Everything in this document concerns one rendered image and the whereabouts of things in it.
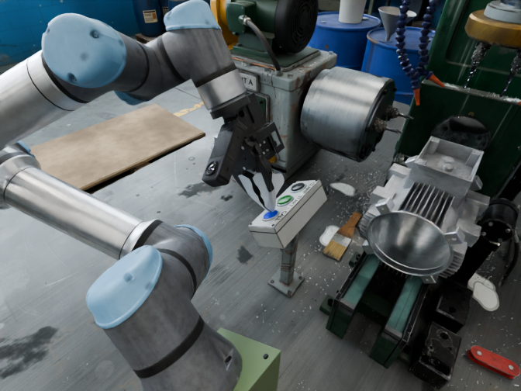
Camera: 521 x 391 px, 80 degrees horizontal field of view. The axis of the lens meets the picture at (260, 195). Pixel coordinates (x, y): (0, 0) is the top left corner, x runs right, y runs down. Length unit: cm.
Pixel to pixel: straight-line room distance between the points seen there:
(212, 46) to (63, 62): 21
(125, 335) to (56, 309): 45
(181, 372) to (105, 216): 30
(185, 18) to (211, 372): 50
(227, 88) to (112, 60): 18
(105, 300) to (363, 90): 76
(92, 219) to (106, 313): 21
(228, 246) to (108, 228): 37
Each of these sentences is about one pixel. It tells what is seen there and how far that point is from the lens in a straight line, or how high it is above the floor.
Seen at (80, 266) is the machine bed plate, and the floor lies 80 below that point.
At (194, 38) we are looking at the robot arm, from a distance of 52.
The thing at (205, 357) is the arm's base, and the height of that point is 102.
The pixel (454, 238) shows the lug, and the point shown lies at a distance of 63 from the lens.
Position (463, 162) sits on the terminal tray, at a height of 111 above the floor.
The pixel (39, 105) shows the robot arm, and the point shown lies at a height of 131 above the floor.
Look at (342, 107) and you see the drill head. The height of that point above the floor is 111.
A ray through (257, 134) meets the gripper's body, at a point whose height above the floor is 122.
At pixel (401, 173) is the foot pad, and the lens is 74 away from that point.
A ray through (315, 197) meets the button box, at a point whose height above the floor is 106.
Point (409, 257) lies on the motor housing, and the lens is 75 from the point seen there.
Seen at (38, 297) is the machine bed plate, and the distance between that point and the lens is 96.
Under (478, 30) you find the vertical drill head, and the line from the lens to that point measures 85.
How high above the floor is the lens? 149
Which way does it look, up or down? 42 degrees down
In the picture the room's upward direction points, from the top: straight up
